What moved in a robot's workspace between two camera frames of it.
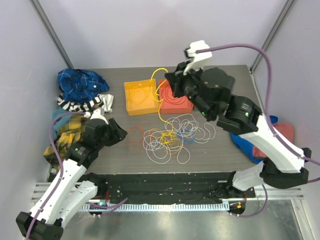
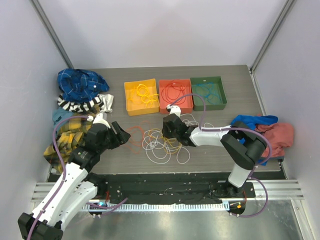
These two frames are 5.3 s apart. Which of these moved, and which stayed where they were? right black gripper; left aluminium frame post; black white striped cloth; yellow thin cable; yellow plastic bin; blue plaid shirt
Moved: right black gripper; yellow thin cable
Stayed: black white striped cloth; blue plaid shirt; yellow plastic bin; left aluminium frame post
